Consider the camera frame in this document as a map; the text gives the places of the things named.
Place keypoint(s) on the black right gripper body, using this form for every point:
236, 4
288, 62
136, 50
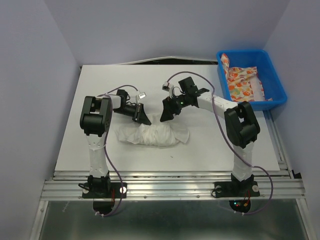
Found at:
176, 103

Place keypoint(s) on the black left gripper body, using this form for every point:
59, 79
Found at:
134, 112

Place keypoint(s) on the white ruffled skirt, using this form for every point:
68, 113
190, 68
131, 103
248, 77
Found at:
158, 134

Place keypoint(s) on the orange floral patterned skirt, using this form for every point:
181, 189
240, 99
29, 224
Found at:
243, 82

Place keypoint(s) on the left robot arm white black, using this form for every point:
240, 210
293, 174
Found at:
95, 121

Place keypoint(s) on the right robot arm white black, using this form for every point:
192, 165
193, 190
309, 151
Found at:
240, 132

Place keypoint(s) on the blue plastic bin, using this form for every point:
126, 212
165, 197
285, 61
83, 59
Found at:
266, 73

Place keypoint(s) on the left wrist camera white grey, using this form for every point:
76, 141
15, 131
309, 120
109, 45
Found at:
139, 96

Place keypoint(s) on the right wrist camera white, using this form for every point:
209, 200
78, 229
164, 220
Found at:
168, 87

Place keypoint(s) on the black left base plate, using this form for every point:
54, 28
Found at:
114, 191

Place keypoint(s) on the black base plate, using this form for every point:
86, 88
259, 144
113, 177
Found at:
228, 189
114, 191

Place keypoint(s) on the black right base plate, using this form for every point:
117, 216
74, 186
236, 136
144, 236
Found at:
228, 189

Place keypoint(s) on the aluminium rail frame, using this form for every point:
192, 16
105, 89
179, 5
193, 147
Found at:
178, 205

